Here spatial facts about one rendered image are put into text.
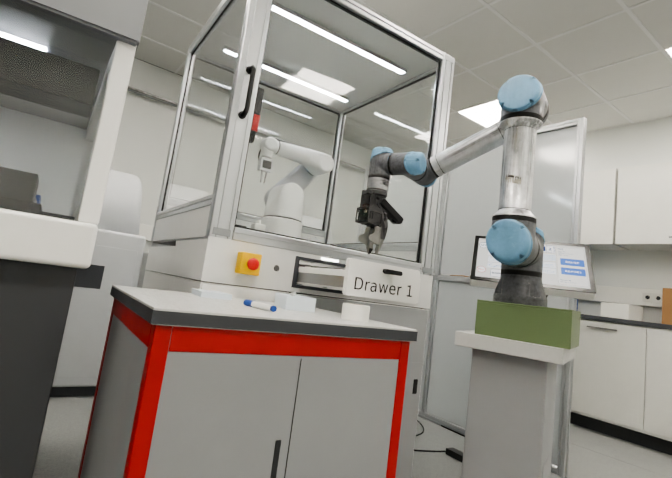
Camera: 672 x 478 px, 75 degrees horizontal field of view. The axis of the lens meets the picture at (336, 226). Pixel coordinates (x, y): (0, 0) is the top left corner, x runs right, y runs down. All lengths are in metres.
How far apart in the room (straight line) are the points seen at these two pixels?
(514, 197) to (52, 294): 1.19
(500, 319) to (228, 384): 0.77
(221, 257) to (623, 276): 4.08
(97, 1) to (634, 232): 4.20
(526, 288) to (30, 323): 1.27
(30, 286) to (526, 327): 1.23
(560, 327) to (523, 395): 0.21
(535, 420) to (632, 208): 3.44
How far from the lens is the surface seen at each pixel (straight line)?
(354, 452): 1.10
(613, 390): 4.19
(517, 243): 1.25
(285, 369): 0.94
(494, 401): 1.37
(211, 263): 1.47
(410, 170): 1.46
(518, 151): 1.34
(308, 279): 1.52
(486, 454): 1.41
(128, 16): 1.29
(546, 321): 1.30
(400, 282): 1.43
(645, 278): 4.86
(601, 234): 4.66
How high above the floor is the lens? 0.83
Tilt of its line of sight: 8 degrees up
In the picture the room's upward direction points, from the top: 8 degrees clockwise
